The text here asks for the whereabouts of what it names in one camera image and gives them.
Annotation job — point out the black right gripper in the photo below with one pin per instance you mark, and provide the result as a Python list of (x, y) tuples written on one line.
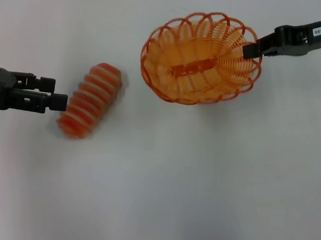
[(300, 42)]

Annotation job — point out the orange white striped toy bread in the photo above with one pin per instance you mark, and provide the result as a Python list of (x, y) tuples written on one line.
[(92, 100)]

